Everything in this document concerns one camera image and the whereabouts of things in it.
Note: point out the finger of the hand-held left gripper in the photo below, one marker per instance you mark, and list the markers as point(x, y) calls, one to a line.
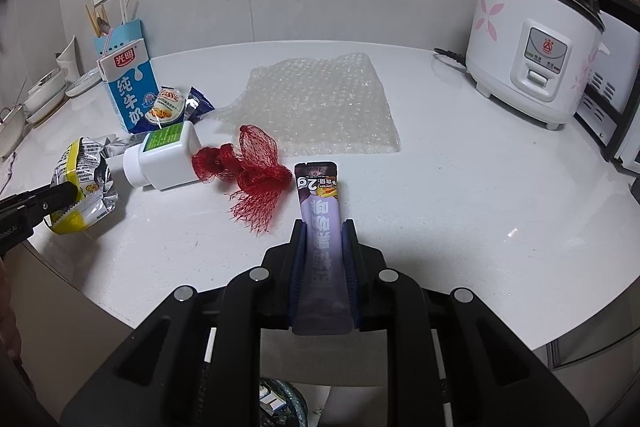
point(50, 196)

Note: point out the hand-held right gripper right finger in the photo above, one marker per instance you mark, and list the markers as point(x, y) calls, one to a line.
point(348, 277)

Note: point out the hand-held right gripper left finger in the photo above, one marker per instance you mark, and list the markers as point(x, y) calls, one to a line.
point(298, 277)

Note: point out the yellow snack bag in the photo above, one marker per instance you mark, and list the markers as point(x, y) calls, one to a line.
point(85, 167)

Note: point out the purple snack wrapper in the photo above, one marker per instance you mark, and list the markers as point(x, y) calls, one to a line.
point(320, 207)

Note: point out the red mesh net bag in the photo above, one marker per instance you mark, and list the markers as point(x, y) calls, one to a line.
point(252, 179)

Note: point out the white bottle green label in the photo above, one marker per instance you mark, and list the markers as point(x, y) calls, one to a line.
point(160, 162)

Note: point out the black mesh trash bin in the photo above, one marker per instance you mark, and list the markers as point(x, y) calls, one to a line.
point(295, 402)

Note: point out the blue white milk carton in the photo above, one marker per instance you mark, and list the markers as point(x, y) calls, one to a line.
point(125, 87)

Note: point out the person's left hand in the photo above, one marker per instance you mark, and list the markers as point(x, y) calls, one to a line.
point(9, 307)

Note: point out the white pot with lid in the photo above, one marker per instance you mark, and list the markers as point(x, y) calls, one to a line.
point(11, 132)

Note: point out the wooden rimmed plate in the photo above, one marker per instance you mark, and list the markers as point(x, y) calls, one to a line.
point(47, 114)

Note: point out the silver foil wrapper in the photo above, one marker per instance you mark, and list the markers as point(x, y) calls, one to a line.
point(117, 148)

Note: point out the white ceramic bowl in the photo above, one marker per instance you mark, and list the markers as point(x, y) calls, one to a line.
point(45, 89)

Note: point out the patterned white plate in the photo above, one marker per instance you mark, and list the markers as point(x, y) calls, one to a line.
point(82, 83)

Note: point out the small white carton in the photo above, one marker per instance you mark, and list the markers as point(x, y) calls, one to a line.
point(270, 399)

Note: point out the white ceramic jug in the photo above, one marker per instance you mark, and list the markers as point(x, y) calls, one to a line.
point(66, 57)

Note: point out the blue snack packet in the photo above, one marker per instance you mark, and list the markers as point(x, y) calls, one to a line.
point(167, 104)

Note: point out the bubble wrap sheet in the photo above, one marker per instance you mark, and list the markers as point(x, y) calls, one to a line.
point(310, 107)

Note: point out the metal spoon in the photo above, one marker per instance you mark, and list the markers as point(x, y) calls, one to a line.
point(104, 27)

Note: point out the wooden chopsticks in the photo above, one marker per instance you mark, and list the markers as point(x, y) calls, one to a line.
point(92, 23)

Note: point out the blue utensil holder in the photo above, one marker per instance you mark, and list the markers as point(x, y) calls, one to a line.
point(127, 32)

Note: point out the white chopsticks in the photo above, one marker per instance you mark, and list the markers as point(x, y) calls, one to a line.
point(124, 7)

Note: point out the white rice cooker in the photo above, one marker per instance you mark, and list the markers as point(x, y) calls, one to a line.
point(500, 47)

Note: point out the white microwave oven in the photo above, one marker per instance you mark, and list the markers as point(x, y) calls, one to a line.
point(615, 57)

